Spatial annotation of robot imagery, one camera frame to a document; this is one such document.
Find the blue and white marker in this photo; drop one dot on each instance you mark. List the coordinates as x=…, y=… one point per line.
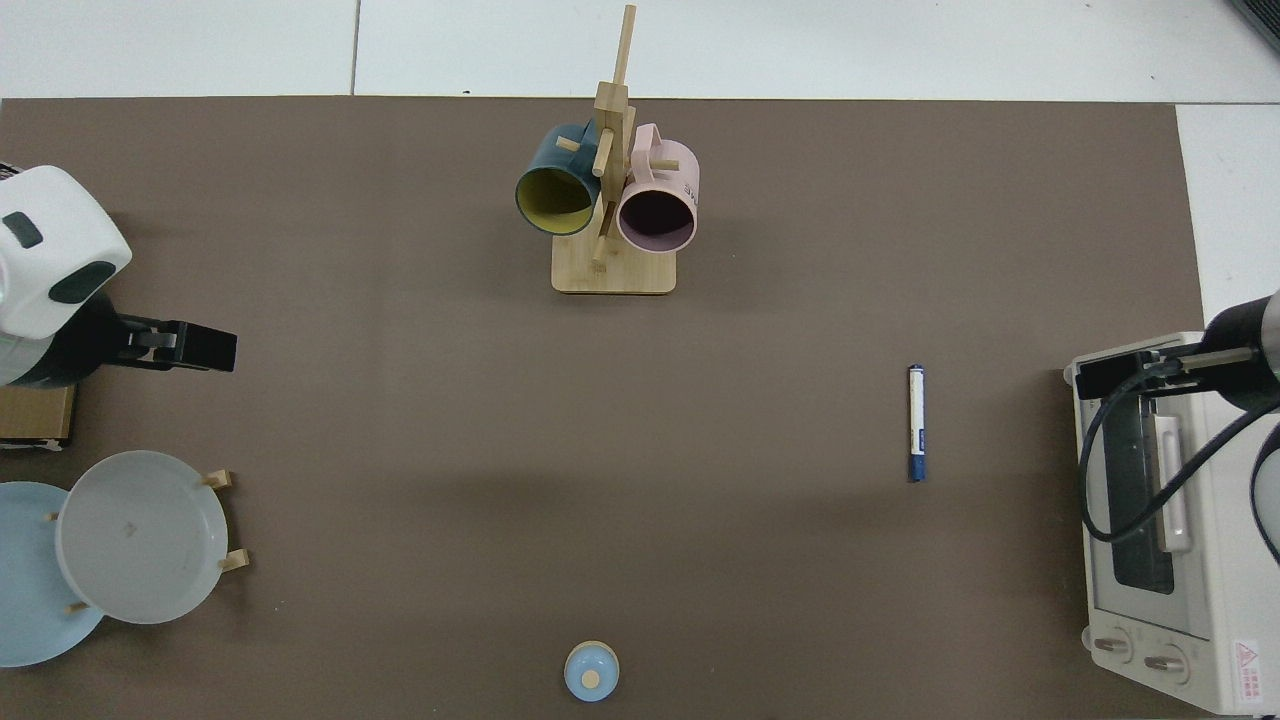
x=916, y=420

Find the wooden plate rack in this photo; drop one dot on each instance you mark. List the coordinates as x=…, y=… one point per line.
x=218, y=479

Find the grey plate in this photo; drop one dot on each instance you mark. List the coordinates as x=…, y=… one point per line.
x=140, y=540

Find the pale toaster oven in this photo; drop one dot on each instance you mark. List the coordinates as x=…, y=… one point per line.
x=1210, y=600

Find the light blue plate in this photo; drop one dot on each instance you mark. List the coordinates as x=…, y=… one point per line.
x=25, y=580

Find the dark grey panel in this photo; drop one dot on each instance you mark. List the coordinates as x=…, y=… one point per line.
x=1260, y=18

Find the dark teal cup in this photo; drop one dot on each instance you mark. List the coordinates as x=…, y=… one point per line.
x=545, y=160

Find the wooden cup stand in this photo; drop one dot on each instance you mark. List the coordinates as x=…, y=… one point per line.
x=612, y=275

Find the brown table cloth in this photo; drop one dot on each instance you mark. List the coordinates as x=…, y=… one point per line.
x=640, y=450

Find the small blue round thing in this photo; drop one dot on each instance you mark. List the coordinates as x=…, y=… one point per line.
x=591, y=672

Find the pink cup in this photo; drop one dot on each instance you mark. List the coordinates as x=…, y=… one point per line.
x=680, y=170

